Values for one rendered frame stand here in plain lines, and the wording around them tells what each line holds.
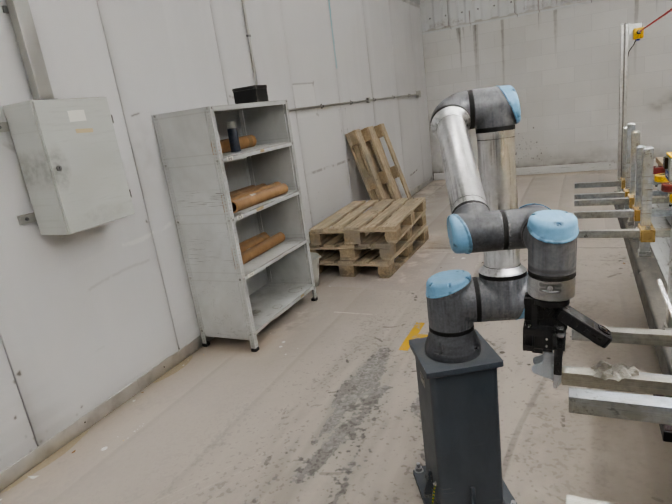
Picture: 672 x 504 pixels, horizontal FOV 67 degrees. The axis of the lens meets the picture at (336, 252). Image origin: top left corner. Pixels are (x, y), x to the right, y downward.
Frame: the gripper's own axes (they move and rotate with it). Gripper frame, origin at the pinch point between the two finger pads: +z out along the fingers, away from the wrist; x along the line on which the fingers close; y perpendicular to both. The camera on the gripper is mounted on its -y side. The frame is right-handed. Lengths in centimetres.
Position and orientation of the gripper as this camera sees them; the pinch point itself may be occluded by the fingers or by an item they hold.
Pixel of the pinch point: (559, 382)
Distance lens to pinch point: 122.5
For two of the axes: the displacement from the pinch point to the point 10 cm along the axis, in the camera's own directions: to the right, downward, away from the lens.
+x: -4.1, 3.0, -8.6
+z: 1.0, 9.5, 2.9
